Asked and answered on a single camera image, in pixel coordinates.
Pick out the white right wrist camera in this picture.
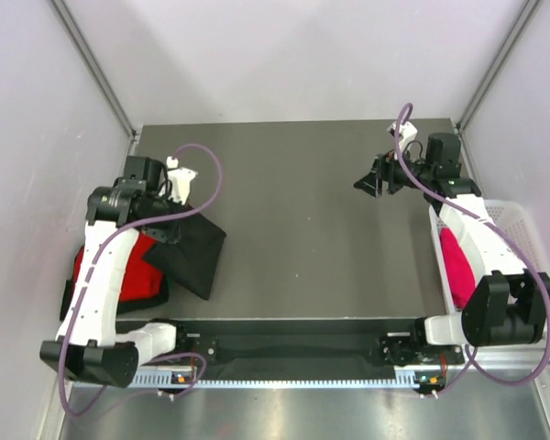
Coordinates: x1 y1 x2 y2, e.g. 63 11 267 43
387 121 418 152

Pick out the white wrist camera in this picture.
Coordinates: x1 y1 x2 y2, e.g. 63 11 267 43
387 121 418 152
164 157 197 205

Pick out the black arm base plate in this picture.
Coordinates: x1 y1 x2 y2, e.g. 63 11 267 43
173 318 463 367

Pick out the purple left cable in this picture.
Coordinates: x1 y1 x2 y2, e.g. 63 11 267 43
57 143 225 417

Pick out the grey slotted cable duct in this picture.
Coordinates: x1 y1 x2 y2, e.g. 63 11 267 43
127 368 448 390

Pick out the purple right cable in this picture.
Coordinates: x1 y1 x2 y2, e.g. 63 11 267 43
392 103 550 399

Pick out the aluminium frame post right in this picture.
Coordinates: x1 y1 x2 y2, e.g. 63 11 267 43
454 0 544 134

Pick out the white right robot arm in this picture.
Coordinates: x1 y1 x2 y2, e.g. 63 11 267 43
354 124 550 363

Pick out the aluminium frame post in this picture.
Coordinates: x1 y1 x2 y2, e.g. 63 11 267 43
454 0 544 134
47 0 138 140

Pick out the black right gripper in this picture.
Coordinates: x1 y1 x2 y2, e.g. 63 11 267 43
354 142 435 199

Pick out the white perforated plastic basket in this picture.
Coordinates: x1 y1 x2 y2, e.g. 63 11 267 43
428 199 550 314

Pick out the purple cable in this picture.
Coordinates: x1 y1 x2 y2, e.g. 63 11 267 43
57 143 225 417
392 103 550 399

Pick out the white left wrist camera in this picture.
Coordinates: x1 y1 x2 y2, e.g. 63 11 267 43
164 157 197 205

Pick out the pink t shirt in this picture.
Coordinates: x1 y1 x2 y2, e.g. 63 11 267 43
439 227 476 309

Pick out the aluminium frame post left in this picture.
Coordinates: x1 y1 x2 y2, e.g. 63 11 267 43
47 0 138 140

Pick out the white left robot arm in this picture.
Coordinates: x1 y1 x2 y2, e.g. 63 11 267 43
39 156 197 388

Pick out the red folded t shirt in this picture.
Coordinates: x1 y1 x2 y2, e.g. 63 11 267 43
71 228 171 307

